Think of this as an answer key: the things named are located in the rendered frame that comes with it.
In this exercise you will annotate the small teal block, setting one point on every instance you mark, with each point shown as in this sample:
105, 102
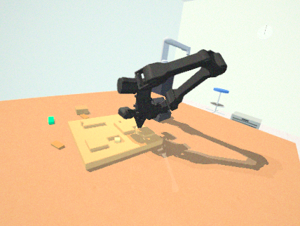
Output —
50, 120

